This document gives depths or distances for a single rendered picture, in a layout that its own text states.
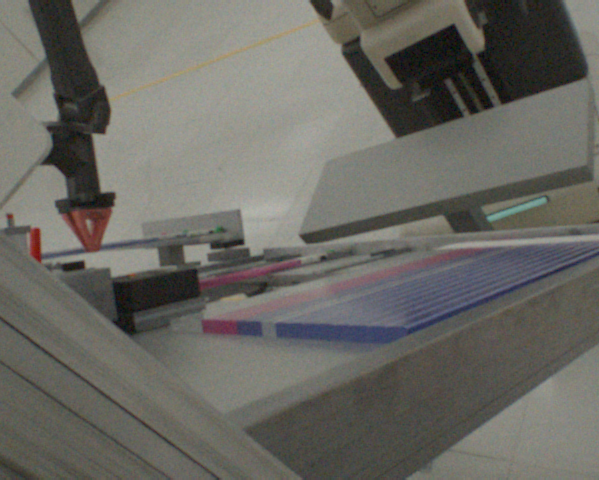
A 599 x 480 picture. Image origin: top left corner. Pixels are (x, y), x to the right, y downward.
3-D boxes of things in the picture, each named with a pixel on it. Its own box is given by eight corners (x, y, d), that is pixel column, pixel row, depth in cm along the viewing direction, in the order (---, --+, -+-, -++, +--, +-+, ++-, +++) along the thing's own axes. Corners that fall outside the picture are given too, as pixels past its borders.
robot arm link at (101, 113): (113, 103, 113) (75, 94, 116) (63, 96, 102) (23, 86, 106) (103, 172, 115) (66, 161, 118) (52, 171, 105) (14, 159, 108)
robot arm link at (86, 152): (99, 128, 116) (74, 134, 118) (70, 126, 110) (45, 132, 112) (104, 168, 116) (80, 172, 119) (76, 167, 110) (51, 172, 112)
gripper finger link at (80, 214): (84, 254, 111) (76, 198, 110) (63, 256, 116) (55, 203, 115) (119, 249, 116) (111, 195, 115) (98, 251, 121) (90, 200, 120)
